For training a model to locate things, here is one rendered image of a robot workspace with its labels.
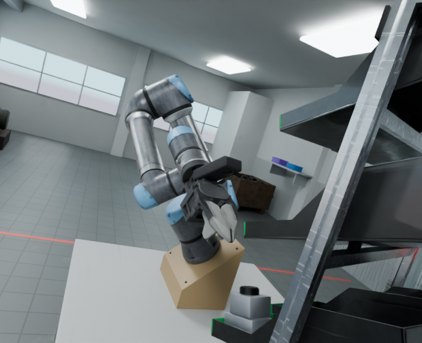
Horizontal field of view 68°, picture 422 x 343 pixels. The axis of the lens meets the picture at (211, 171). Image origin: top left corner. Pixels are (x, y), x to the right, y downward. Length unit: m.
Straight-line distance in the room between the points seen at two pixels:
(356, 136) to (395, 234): 0.10
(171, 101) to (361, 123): 0.84
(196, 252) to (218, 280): 0.12
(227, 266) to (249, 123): 7.16
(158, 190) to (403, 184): 0.64
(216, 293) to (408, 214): 0.95
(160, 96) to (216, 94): 8.25
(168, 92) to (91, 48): 7.81
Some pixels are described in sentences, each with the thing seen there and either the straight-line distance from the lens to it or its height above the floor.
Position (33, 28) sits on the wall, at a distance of 9.05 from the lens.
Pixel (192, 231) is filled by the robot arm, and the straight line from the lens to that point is 1.14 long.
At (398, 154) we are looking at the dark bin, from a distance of 0.62.
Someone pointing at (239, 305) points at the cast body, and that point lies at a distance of 0.50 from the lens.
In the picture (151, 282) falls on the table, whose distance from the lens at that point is 1.29.
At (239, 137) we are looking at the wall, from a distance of 8.12.
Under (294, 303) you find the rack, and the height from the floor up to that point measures 1.34.
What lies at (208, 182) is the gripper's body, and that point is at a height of 1.37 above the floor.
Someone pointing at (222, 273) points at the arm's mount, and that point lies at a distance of 1.17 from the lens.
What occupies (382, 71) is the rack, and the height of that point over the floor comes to 1.58.
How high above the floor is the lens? 1.48
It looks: 8 degrees down
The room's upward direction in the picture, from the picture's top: 17 degrees clockwise
